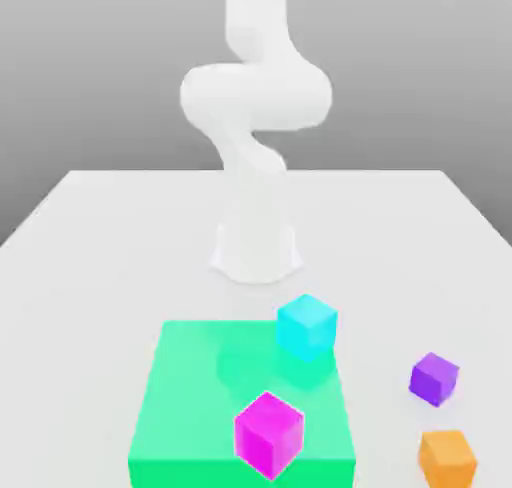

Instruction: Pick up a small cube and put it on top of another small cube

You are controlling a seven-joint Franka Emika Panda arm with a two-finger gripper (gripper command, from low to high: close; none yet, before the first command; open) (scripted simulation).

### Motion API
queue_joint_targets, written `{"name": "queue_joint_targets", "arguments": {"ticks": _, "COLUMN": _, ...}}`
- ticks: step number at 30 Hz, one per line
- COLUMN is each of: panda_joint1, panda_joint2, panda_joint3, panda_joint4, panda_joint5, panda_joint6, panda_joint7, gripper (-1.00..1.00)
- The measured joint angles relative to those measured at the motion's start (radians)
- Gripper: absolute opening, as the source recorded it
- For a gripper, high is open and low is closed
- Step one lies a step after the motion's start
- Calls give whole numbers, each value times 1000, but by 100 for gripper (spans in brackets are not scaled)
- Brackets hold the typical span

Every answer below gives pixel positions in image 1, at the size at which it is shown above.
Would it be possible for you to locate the small orange cube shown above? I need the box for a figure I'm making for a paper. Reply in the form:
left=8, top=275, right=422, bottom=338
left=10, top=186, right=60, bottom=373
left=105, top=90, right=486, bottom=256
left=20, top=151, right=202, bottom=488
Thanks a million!
left=418, top=429, right=479, bottom=488

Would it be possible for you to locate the small cyan cube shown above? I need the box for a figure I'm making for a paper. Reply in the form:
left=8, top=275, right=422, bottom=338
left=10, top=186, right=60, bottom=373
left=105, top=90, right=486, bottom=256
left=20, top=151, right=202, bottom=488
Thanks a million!
left=276, top=293, right=339, bottom=364

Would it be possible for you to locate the large green box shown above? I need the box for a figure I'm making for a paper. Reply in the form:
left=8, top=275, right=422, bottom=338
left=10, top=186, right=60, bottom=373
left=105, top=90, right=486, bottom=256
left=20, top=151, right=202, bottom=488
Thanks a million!
left=127, top=320, right=358, bottom=488

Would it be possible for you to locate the small magenta cube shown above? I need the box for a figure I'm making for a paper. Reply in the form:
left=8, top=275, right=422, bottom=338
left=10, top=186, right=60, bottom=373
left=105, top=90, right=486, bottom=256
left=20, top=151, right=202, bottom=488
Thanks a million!
left=234, top=390, right=306, bottom=482

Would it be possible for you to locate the small purple cube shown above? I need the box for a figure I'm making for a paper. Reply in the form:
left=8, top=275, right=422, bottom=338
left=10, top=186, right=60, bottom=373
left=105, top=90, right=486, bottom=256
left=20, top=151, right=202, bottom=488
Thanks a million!
left=408, top=351, right=461, bottom=408

